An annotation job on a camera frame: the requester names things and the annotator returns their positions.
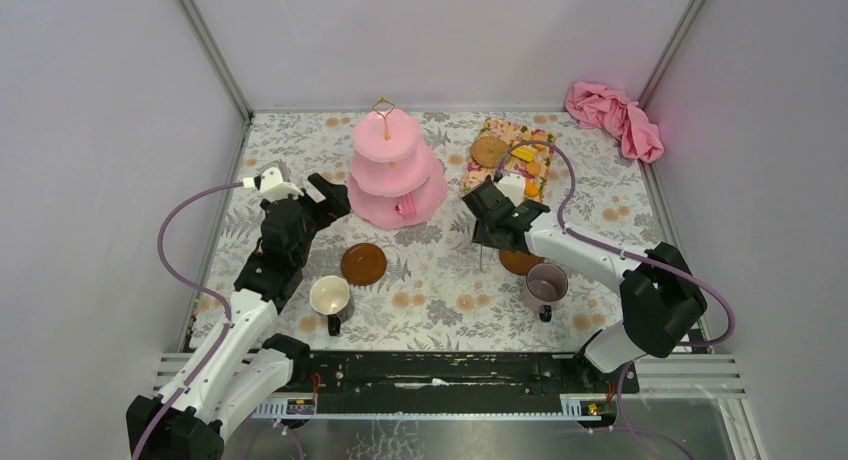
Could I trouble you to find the pink cake slice toy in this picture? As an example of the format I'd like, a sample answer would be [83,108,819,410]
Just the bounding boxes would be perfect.
[395,194,418,221]

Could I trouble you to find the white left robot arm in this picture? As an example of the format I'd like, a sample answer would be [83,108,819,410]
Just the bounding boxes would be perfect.
[126,168,351,459]

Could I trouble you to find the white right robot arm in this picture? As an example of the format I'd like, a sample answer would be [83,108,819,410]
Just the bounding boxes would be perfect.
[462,179,707,392]

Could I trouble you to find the orange star cookie toy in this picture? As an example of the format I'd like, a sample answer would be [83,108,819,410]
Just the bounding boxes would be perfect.
[524,182,540,198]

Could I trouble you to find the brown saucer right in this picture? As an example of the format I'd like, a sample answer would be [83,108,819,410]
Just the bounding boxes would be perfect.
[499,249,545,276]

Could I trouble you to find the brown saucer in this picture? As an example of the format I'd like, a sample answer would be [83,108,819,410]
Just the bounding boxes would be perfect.
[499,249,545,276]
[340,243,388,286]

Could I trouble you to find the small orange cookie toy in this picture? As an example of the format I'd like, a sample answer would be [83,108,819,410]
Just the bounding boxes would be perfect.
[525,161,542,177]

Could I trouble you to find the pink three-tier cake stand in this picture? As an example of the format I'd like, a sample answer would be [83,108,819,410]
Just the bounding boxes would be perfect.
[347,98,448,230]

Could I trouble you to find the brown saucer left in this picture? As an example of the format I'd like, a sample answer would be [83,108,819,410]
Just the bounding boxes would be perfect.
[340,243,388,286]

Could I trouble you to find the round woven brown coaster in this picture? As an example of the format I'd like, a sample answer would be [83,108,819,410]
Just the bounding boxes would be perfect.
[470,136,510,169]

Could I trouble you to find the yellow cake piece toy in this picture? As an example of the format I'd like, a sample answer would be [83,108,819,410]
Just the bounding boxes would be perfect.
[511,145,537,163]

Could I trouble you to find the floral rectangular serving tray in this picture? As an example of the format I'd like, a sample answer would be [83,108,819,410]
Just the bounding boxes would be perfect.
[460,118,556,202]

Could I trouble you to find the crumpled pink cloth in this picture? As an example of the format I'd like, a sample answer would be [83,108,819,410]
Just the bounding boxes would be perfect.
[564,81,665,163]

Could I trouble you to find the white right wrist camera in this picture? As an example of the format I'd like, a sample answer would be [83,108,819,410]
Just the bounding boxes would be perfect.
[495,172,526,206]

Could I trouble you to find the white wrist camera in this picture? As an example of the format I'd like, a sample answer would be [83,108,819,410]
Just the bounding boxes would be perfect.
[495,172,526,206]
[241,166,304,202]

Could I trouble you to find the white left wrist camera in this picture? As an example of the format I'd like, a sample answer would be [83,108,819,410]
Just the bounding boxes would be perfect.
[241,166,304,202]

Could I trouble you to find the cream mug black handle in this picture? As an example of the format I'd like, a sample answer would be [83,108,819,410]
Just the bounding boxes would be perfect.
[309,275,355,337]

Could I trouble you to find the mauve mug black handle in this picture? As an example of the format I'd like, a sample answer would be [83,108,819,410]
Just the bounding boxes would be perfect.
[520,263,569,323]

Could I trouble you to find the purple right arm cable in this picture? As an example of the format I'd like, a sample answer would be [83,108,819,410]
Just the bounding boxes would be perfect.
[493,140,737,460]

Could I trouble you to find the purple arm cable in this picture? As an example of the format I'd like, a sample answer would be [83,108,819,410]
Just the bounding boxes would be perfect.
[493,140,737,460]
[131,181,256,460]

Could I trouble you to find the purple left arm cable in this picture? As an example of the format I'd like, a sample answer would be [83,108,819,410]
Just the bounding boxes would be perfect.
[131,181,256,460]

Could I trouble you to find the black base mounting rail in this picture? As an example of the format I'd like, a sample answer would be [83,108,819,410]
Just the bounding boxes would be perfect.
[274,350,640,418]

